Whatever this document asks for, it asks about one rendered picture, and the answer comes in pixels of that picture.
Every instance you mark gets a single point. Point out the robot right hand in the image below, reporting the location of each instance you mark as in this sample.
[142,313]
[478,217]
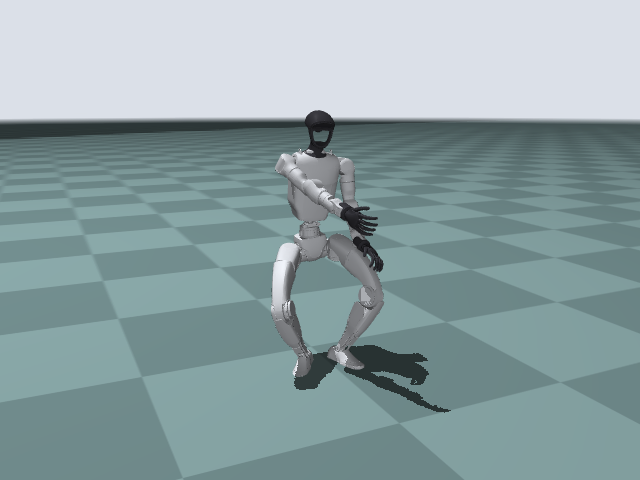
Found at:
[354,218]

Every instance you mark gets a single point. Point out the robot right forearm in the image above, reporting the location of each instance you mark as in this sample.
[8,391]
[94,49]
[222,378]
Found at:
[322,197]

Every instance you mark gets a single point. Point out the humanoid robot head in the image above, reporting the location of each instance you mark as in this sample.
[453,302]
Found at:
[318,121]

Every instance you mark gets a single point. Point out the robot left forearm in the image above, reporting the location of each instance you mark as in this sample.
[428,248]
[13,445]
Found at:
[354,233]

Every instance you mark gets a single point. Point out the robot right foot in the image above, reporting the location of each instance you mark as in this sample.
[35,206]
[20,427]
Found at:
[303,365]

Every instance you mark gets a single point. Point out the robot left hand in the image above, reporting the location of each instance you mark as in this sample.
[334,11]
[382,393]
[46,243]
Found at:
[364,246]

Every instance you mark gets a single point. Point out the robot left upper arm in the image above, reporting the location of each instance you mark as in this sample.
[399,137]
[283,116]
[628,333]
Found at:
[347,179]

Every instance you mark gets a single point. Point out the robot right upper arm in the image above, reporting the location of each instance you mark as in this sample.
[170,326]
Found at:
[287,167]

